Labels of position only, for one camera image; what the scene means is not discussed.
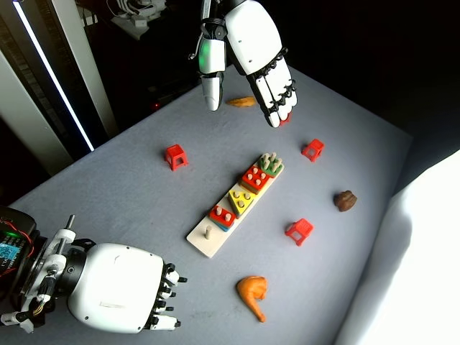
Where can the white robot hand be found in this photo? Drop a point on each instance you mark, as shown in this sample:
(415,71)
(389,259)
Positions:
(115,284)
(251,36)

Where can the wooden shape sorter board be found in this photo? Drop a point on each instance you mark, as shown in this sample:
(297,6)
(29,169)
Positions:
(201,240)

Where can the red rectangular block stack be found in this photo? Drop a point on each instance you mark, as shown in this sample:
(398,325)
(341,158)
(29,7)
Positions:
(223,215)

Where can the green cross block stack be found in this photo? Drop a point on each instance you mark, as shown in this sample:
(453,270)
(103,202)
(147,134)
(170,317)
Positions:
(274,171)

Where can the red square block stack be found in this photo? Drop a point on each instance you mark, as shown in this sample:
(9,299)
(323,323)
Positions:
(256,177)

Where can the yellow triangle block stack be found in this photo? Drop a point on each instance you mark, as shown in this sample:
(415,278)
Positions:
(242,198)

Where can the orange toy croissant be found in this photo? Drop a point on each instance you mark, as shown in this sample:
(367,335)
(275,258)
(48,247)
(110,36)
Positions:
(242,102)

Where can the grey table cloth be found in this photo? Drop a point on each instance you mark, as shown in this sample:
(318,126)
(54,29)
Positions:
(125,201)

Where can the small red toy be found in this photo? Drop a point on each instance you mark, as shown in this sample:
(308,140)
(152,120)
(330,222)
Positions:
(286,120)

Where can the white machine in background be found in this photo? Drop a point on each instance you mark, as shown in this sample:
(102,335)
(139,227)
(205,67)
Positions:
(134,27)

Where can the red plastic toy stool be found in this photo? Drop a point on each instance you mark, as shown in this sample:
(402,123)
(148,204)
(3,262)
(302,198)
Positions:
(303,225)
(174,151)
(316,144)

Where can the orange toy chicken leg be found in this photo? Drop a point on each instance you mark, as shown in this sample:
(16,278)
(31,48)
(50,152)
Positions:
(249,289)

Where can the brown toy food piece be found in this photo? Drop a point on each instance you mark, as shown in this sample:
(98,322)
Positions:
(345,201)

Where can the white light strip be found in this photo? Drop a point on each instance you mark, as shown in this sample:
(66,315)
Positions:
(54,77)

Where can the white backdrop panel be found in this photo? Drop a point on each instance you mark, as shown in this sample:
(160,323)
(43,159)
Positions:
(424,269)

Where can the white frame post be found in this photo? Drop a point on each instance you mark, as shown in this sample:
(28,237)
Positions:
(86,54)

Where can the wide white frame beam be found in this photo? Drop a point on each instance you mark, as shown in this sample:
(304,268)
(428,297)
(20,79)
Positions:
(28,118)

